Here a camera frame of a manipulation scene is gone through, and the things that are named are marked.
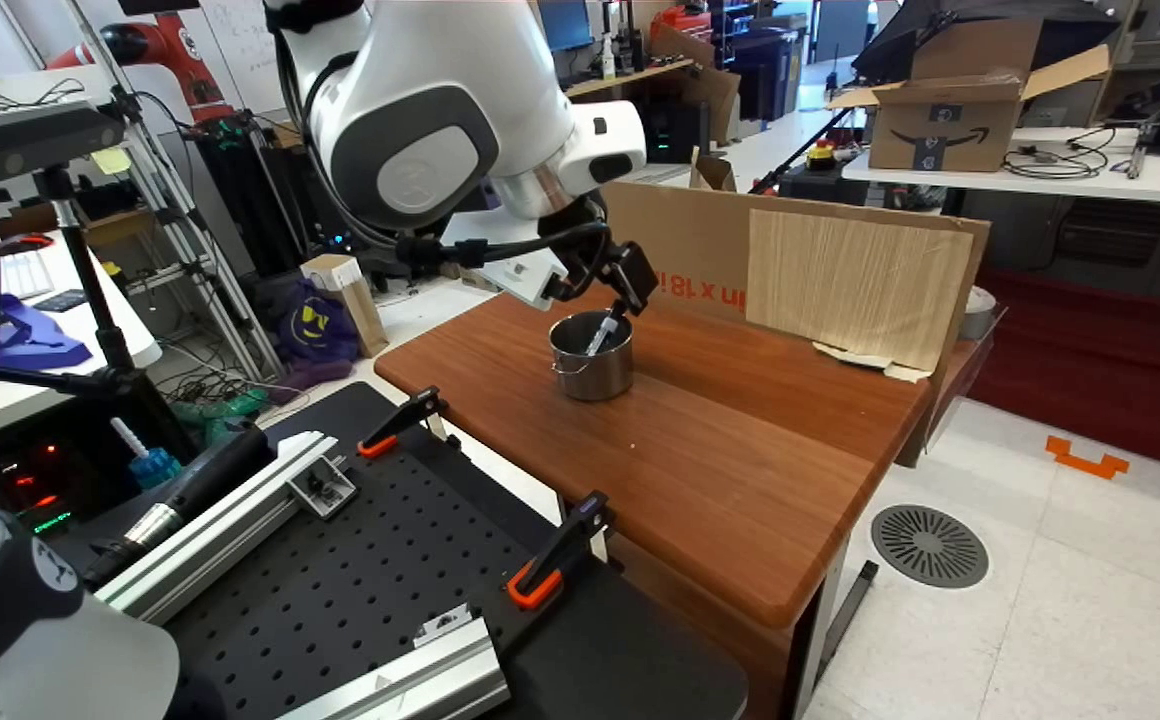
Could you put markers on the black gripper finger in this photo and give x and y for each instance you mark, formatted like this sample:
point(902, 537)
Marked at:
point(587, 288)
point(635, 277)

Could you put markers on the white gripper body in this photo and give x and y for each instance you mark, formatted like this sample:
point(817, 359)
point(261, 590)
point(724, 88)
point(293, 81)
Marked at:
point(520, 277)

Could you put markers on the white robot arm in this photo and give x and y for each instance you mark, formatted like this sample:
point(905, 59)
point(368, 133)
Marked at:
point(435, 106)

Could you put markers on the stainless steel pot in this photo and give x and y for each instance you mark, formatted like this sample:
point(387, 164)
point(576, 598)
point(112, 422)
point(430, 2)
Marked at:
point(595, 375)

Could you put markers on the black orange bar clamp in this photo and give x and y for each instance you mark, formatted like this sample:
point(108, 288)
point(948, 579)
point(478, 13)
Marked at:
point(562, 545)
point(401, 422)

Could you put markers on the long cardboard panel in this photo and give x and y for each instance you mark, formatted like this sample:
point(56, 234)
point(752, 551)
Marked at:
point(844, 282)

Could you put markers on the purple bag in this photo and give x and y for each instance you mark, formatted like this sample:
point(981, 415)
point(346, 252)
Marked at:
point(306, 335)

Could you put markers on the brown wooden table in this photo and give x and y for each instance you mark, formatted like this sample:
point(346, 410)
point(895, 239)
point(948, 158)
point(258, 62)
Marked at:
point(712, 495)

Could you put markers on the metal shelf rack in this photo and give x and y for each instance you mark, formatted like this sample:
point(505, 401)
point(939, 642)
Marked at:
point(192, 242)

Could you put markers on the black perforated breadboard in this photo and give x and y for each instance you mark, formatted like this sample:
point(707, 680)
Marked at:
point(342, 584)

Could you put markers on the open cardboard shipping box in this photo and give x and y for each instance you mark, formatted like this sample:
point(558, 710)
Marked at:
point(966, 113)

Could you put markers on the silver aluminium extrusion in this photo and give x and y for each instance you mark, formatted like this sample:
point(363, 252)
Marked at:
point(222, 524)
point(420, 674)

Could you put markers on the round floor drain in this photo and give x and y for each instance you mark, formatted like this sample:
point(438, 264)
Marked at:
point(929, 545)

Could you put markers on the red machine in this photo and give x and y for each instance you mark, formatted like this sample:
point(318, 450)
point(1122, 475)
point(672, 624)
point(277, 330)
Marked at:
point(173, 54)

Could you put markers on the white side table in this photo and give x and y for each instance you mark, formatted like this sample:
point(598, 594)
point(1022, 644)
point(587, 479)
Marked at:
point(20, 282)

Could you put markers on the grey desk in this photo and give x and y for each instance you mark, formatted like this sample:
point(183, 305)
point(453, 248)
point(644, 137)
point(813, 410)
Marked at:
point(1141, 181)

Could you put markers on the black controller box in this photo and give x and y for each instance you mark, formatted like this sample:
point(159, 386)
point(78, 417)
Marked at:
point(63, 512)

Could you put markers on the blue cloth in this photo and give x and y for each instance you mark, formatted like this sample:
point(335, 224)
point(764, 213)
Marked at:
point(2, 342)

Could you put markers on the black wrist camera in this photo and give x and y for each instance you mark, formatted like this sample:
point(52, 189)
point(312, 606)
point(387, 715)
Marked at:
point(566, 230)

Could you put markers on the black camera tripod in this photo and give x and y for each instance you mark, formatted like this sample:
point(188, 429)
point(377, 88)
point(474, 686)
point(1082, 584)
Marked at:
point(104, 323)

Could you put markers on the black stereo camera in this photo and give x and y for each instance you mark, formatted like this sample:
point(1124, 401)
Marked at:
point(34, 137)

